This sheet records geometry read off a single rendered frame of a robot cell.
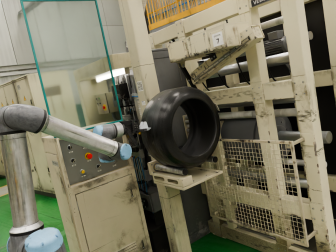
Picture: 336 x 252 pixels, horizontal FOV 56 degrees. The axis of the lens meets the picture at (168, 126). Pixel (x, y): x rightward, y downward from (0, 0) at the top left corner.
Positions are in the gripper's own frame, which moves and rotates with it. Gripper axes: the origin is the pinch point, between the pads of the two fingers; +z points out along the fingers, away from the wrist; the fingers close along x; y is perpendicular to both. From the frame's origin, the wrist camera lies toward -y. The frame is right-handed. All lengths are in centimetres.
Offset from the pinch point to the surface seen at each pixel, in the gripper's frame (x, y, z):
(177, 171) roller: -4.2, -30.2, 16.1
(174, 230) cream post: 27, -84, 31
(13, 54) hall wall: 965, 236, 115
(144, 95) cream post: 28.8, 23.6, 17.3
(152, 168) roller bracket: 23.9, -30.6, 14.3
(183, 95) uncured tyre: -11.5, 19.4, 22.0
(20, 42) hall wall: 970, 275, 141
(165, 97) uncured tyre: -5.6, 19.2, 11.3
